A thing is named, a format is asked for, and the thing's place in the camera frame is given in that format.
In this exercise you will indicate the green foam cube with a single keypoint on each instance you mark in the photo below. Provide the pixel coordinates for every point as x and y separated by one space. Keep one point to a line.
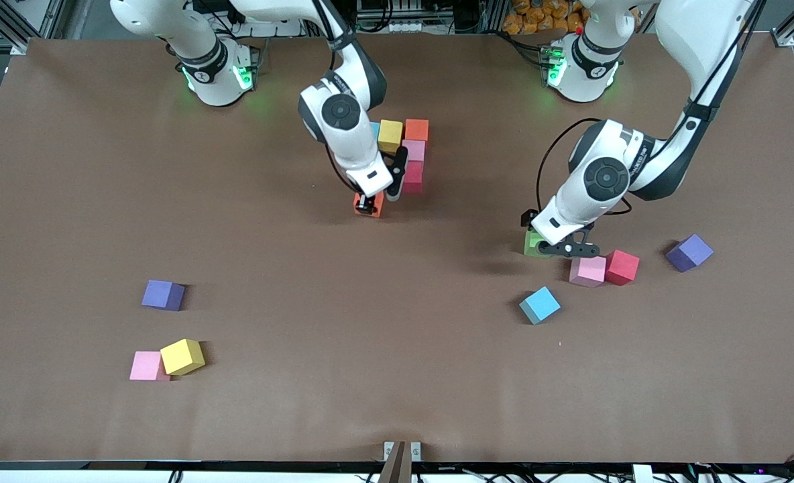
532 247

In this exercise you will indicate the paper table cover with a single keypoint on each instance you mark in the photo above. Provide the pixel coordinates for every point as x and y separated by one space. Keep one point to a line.
397 389

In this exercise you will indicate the yellow foam cube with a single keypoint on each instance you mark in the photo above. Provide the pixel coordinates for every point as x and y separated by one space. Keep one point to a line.
390 134
181 355

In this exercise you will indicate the purple foam cube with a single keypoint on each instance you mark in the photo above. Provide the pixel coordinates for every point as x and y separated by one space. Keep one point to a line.
690 251
161 294

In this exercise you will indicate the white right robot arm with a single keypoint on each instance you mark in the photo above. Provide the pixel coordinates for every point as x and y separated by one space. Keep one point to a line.
350 144

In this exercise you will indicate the pink foam cube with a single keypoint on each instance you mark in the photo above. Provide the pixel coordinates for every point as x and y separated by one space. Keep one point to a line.
414 150
143 365
588 272

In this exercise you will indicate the grey electronics box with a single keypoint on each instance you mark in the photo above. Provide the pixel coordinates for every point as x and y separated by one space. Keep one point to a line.
397 27

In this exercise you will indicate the blue foam cube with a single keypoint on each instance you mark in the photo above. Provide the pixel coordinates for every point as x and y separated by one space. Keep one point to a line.
540 304
375 129

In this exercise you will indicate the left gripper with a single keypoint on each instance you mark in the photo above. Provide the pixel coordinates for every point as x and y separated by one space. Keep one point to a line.
526 219

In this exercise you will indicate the orange foam cube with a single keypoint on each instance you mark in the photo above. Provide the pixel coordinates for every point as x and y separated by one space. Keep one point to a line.
416 129
379 206

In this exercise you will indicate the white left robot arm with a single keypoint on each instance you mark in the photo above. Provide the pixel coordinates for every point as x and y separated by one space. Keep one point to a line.
699 54

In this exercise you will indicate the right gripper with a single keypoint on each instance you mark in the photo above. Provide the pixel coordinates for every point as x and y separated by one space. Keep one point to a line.
367 203

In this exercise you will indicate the metal mounting bracket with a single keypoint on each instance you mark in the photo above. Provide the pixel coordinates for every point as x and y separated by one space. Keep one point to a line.
416 451

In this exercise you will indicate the red foam cube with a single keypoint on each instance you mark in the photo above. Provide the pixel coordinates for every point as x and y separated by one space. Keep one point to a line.
413 178
622 265

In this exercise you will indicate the grey camera pole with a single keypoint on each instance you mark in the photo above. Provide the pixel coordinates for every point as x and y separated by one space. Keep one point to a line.
397 466

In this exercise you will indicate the small white bracket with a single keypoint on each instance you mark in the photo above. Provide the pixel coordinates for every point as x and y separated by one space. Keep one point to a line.
642 473

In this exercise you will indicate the orange fruit bag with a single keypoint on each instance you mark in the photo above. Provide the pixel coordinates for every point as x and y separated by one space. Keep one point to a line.
531 20

